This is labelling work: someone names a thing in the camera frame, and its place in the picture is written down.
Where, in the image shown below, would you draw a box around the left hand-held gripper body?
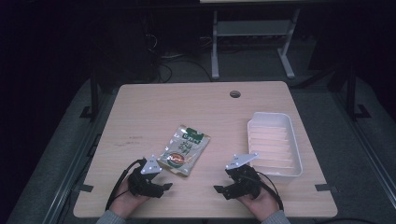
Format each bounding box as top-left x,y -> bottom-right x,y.
127,154 -> 166,199

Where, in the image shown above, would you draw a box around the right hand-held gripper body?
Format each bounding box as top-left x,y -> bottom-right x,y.
221,151 -> 263,201

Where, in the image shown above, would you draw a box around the person's right hand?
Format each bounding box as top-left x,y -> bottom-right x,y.
236,186 -> 281,222

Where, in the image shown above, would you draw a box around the person's left hand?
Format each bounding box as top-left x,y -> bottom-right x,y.
108,177 -> 151,219

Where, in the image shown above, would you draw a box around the green and clear snack packet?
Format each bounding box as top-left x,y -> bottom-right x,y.
156,124 -> 211,178

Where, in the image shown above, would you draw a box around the white plastic tray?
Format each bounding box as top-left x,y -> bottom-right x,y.
247,111 -> 304,178

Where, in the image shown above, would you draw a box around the white metal stand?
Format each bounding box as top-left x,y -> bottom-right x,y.
210,7 -> 302,80

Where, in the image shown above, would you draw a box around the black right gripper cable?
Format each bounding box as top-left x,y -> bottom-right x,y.
252,171 -> 285,212

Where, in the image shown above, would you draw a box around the black metal post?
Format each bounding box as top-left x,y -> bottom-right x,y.
346,65 -> 373,122
78,68 -> 101,123

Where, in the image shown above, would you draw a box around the black floor cables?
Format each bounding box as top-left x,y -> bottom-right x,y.
146,34 -> 216,83

